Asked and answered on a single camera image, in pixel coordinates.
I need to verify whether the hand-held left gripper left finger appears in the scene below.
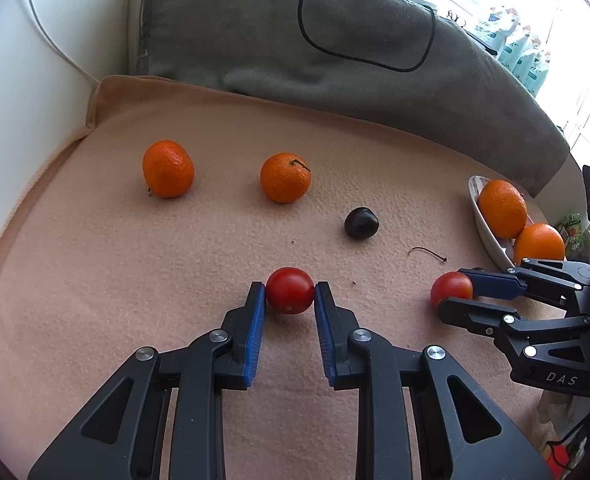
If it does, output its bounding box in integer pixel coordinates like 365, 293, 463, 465
27, 281, 267, 480

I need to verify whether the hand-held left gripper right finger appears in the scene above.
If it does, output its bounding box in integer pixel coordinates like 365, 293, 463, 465
314, 281, 553, 480

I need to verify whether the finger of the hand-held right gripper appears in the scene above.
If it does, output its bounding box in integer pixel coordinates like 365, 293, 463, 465
436, 296, 590, 357
456, 258, 590, 307

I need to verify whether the large red cherry tomato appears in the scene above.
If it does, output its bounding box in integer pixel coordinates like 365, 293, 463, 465
430, 271, 474, 310

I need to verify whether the small red cherry tomato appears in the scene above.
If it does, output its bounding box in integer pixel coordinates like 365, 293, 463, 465
265, 267, 316, 315

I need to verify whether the white floral plate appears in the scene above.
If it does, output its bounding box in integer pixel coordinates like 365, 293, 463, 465
468, 175, 526, 271

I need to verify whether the round orange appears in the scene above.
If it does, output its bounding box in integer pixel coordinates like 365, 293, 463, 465
513, 223, 566, 267

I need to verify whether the large oval orange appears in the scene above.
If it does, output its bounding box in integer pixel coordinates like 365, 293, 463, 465
478, 179, 528, 239

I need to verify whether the white crumpled cloth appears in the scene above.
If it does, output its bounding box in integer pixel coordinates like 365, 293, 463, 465
535, 392, 570, 431

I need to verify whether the loose brown fruit stem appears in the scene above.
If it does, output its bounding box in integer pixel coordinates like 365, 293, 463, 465
409, 246, 448, 263

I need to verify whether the green snack packet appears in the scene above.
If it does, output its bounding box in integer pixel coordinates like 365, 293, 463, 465
555, 212, 590, 261

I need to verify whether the dark plum near mandarins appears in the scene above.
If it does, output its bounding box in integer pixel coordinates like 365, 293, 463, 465
344, 206, 380, 239

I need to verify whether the small mandarin with stem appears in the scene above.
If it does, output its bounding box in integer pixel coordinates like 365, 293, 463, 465
260, 152, 312, 205

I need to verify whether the smooth small mandarin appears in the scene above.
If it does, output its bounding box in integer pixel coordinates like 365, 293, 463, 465
142, 140, 196, 199

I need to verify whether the grey blanket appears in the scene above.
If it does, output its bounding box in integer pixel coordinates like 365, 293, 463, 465
135, 0, 570, 199

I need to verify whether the black cable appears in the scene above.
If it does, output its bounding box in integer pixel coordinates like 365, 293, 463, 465
298, 0, 436, 73

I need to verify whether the white cable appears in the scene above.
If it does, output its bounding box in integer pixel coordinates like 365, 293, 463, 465
24, 0, 100, 85

